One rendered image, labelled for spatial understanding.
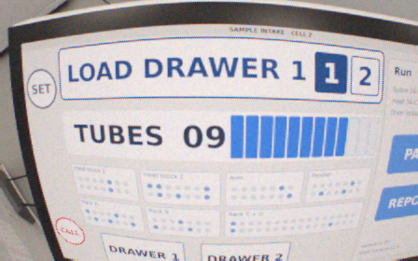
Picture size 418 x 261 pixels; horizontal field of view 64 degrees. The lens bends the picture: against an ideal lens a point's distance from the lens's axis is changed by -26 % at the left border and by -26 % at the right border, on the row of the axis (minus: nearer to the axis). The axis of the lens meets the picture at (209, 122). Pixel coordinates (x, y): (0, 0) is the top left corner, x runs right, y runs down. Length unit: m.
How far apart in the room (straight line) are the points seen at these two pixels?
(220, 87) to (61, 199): 0.21
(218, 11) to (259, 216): 0.19
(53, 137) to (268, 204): 0.22
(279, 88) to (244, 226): 0.14
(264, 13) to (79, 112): 0.18
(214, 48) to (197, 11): 0.03
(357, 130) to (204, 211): 0.16
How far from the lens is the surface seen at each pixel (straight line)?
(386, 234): 0.46
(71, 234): 0.47
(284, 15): 0.34
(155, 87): 0.35
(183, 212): 0.40
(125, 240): 0.44
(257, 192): 0.39
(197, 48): 0.34
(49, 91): 0.39
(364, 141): 0.38
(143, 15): 0.34
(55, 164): 0.42
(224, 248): 0.43
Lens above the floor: 1.43
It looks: 61 degrees down
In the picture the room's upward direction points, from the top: 7 degrees counter-clockwise
